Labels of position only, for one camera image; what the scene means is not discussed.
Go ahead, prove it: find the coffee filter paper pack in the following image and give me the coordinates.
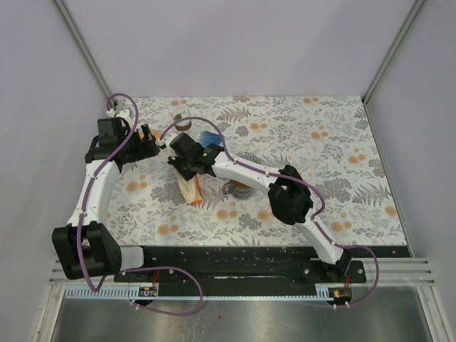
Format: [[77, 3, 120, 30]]
[[177, 174, 203, 204]]

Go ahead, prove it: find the light wooden ring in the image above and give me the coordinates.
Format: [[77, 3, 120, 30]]
[[138, 128, 161, 143]]

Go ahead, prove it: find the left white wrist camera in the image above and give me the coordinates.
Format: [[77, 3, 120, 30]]
[[106, 101, 135, 120]]

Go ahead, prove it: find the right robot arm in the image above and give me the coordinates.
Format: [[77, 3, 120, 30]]
[[164, 133, 352, 282]]

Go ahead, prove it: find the small glass with coffee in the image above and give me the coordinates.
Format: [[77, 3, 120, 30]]
[[173, 113, 192, 132]]

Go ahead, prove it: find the blue glass dripper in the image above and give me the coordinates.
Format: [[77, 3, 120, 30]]
[[199, 130, 222, 147]]

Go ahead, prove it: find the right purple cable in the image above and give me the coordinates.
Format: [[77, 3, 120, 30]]
[[158, 116, 379, 309]]

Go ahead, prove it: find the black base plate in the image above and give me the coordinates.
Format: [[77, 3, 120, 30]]
[[114, 246, 410, 297]]

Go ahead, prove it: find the aluminium front rail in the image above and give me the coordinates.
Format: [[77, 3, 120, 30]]
[[48, 258, 435, 286]]

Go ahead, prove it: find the clear glass dripper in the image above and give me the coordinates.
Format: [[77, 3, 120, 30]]
[[235, 152, 261, 165]]

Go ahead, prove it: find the white slotted cable duct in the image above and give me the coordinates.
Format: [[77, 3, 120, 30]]
[[65, 285, 159, 300]]

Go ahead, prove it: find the right aluminium frame post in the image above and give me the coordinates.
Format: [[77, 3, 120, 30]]
[[361, 0, 428, 107]]

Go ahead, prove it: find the left aluminium frame post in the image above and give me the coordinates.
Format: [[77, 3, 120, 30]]
[[52, 0, 112, 99]]

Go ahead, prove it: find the aluminium frame post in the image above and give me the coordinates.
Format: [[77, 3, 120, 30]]
[[361, 0, 428, 107], [52, 0, 112, 99]]

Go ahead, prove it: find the floral table mat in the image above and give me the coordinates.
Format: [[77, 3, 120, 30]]
[[107, 95, 406, 246]]

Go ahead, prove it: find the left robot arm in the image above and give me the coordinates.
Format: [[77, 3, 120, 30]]
[[51, 118, 159, 281]]

